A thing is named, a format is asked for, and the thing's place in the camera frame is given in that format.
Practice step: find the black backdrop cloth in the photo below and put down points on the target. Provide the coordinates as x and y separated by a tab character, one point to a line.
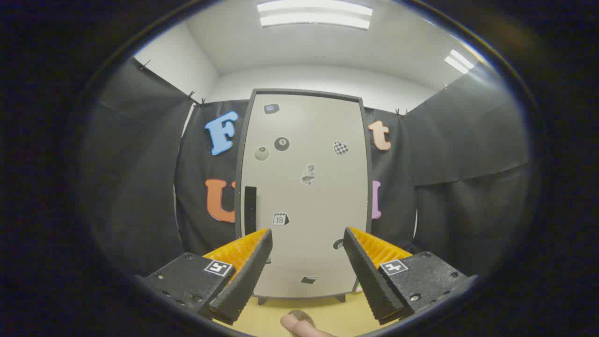
140	164

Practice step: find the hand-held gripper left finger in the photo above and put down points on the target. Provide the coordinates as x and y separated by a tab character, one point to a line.
243	281

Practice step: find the large ceiling light panel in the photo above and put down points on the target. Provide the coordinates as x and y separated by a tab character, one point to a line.
313	14

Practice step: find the small ceiling light panel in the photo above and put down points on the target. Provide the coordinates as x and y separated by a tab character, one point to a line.
458	62

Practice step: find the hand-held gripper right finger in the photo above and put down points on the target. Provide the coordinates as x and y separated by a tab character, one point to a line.
369	281

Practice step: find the grey shoe cabinet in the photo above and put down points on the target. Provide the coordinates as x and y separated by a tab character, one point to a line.
237	178

